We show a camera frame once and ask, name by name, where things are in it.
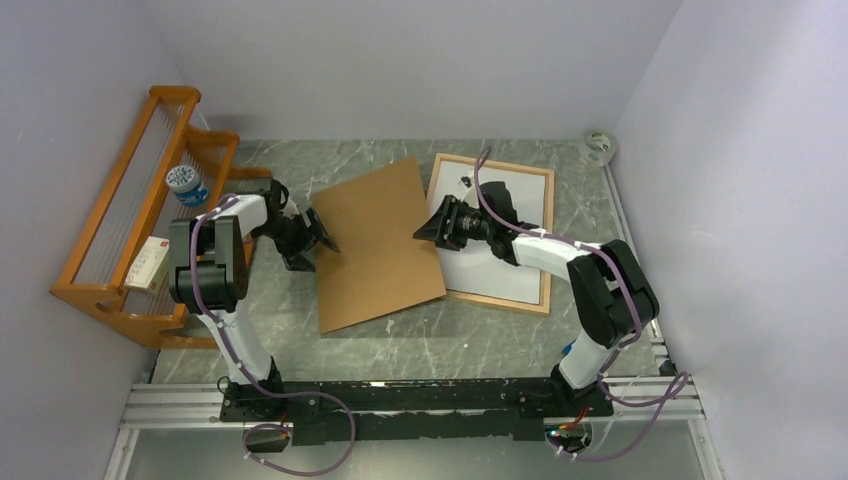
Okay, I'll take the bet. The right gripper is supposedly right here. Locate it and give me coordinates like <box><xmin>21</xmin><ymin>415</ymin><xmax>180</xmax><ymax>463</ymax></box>
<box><xmin>412</xmin><ymin>196</ymin><xmax>493</xmax><ymax>252</ymax></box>

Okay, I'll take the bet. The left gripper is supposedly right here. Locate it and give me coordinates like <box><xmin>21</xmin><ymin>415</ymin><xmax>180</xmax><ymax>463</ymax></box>
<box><xmin>255</xmin><ymin>209</ymin><xmax>338</xmax><ymax>274</ymax></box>

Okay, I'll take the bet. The printed photo of people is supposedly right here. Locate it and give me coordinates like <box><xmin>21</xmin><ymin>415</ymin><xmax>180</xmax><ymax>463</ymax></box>
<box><xmin>431</xmin><ymin>160</ymin><xmax>548</xmax><ymax>306</ymax></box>

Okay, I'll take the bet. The brown backing board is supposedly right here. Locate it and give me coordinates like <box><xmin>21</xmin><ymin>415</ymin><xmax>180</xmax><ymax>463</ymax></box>
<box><xmin>311</xmin><ymin>157</ymin><xmax>446</xmax><ymax>334</ymax></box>

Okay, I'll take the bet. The light wooden picture frame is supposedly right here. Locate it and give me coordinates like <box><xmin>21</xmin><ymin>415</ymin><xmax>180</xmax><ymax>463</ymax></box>
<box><xmin>427</xmin><ymin>153</ymin><xmax>555</xmax><ymax>315</ymax></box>

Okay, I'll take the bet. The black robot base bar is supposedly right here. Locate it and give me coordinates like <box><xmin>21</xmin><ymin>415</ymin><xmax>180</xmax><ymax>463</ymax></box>
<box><xmin>219</xmin><ymin>377</ymin><xmax>614</xmax><ymax>446</ymax></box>

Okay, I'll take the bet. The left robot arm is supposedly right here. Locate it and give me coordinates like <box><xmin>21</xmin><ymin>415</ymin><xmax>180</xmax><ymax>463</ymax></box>
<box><xmin>168</xmin><ymin>178</ymin><xmax>339</xmax><ymax>420</ymax></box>

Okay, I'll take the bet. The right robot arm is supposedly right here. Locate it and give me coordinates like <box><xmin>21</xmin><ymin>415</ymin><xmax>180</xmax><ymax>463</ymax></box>
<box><xmin>413</xmin><ymin>178</ymin><xmax>660</xmax><ymax>415</ymax></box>

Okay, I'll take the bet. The blue white round can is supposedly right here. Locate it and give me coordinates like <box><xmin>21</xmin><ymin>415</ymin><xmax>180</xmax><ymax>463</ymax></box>
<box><xmin>165</xmin><ymin>165</ymin><xmax>209</xmax><ymax>207</ymax></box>

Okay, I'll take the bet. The small white green box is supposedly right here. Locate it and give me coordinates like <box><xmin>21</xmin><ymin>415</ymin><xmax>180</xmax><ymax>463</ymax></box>
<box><xmin>123</xmin><ymin>236</ymin><xmax>170</xmax><ymax>295</ymax></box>

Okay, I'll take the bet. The orange wooden rack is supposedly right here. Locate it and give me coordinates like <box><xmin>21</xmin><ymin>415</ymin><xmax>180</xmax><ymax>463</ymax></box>
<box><xmin>50</xmin><ymin>85</ymin><xmax>271</xmax><ymax>349</ymax></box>

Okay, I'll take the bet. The aluminium rail frame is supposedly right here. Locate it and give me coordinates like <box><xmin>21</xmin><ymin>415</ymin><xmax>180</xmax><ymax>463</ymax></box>
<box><xmin>102</xmin><ymin>165</ymin><xmax>727</xmax><ymax>480</ymax></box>

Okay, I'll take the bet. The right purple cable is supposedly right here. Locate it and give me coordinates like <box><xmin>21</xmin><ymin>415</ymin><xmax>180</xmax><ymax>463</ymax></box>
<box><xmin>473</xmin><ymin>145</ymin><xmax>694</xmax><ymax>463</ymax></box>

